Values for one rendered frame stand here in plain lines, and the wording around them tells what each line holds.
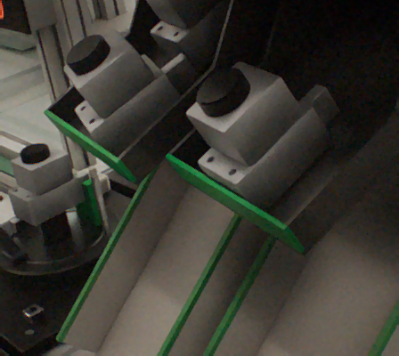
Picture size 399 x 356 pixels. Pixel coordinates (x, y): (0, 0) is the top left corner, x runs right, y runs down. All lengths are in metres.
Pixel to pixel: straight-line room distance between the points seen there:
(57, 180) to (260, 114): 0.46
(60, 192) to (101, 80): 0.36
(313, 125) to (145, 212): 0.27
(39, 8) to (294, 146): 0.60
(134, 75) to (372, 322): 0.22
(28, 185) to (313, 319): 0.39
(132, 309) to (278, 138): 0.30
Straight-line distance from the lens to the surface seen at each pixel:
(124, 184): 1.09
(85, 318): 0.76
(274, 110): 0.49
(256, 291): 0.63
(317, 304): 0.63
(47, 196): 0.92
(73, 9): 1.84
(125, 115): 0.60
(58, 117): 0.69
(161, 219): 0.75
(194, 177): 0.54
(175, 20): 0.63
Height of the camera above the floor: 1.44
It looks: 25 degrees down
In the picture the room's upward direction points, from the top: 11 degrees counter-clockwise
